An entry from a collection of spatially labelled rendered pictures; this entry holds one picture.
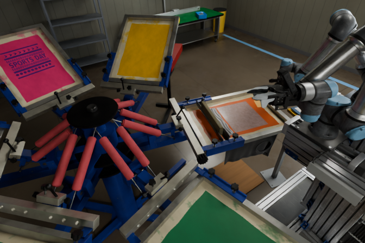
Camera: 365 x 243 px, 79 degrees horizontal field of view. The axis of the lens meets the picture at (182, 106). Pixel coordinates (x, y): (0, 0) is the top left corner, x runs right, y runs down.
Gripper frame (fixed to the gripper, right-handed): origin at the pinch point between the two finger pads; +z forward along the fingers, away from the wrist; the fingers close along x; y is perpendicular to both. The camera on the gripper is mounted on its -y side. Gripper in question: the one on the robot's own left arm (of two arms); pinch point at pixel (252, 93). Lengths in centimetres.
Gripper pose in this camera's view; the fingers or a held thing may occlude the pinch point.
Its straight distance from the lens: 91.1
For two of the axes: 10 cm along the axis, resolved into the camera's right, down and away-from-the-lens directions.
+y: 0.5, 8.7, 4.9
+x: -1.6, -4.8, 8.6
